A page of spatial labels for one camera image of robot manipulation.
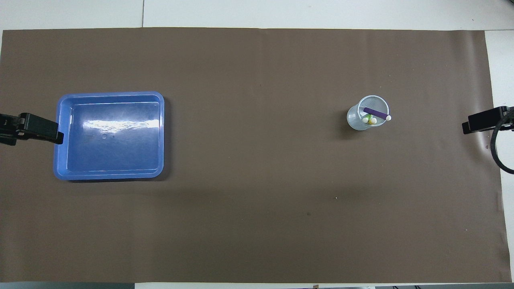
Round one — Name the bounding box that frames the purple pen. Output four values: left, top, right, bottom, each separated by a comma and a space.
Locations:
363, 107, 392, 121

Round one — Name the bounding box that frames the clear plastic cup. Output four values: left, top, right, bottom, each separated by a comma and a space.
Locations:
347, 95, 390, 131

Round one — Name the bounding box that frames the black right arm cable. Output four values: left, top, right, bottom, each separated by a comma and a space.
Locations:
491, 108, 514, 175

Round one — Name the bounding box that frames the brown table mat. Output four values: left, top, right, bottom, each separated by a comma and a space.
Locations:
0, 27, 510, 283

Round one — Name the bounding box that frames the blue plastic tray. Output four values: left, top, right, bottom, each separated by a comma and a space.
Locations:
53, 92, 165, 180

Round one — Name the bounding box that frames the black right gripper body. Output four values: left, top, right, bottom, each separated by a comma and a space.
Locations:
502, 106, 514, 131

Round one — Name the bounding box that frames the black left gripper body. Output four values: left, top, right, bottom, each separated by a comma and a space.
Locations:
0, 114, 20, 137

